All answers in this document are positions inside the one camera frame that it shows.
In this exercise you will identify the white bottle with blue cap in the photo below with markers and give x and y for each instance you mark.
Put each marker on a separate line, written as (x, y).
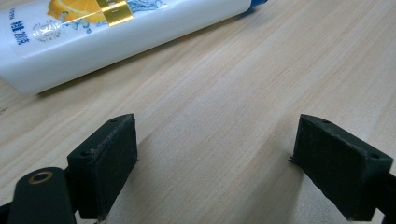
(102, 40)

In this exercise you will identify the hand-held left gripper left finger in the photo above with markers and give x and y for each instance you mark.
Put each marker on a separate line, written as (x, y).
(102, 174)

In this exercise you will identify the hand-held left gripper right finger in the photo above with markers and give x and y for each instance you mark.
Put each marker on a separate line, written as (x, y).
(339, 168)

